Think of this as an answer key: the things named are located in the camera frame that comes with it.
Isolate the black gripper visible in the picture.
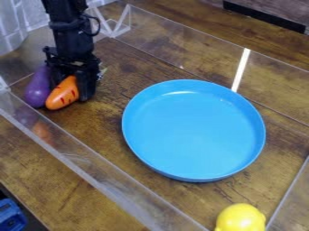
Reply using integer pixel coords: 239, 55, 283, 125
43, 46, 102, 102

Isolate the clear acrylic enclosure wall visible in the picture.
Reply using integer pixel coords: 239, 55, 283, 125
0, 0, 309, 231

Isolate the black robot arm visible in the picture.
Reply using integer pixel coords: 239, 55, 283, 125
42, 0, 102, 101

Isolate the purple toy eggplant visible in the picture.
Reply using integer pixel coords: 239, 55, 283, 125
25, 66, 51, 107

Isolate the blue round plate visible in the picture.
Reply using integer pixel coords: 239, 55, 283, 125
122, 79, 267, 182

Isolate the orange toy carrot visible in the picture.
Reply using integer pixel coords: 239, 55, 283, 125
46, 75, 81, 110

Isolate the yellow toy object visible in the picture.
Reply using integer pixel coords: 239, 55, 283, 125
214, 203, 267, 231

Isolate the blue object at corner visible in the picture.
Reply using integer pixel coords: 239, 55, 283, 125
0, 199, 29, 231

